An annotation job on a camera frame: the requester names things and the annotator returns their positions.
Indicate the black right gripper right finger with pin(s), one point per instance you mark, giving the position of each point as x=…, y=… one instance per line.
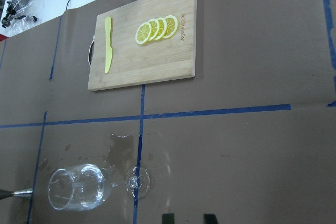
x=209, y=219

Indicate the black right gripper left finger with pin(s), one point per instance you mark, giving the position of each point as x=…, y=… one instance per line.
x=167, y=218

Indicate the clear wine glass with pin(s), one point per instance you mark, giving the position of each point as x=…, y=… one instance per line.
x=87, y=186

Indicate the steel jigger cup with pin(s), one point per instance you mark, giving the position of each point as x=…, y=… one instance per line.
x=25, y=193

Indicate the brown table mat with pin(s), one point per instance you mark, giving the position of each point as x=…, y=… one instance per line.
x=250, y=138

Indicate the bamboo cutting board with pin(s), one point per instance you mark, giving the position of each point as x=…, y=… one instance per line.
x=155, y=61

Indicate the yellow plastic knife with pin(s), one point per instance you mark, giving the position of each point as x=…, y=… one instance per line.
x=108, y=26

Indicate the lemon slice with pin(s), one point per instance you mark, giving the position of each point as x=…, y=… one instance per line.
x=162, y=28
x=155, y=25
x=172, y=25
x=143, y=33

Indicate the plastic bag black parts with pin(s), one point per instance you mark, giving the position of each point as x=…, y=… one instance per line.
x=17, y=18

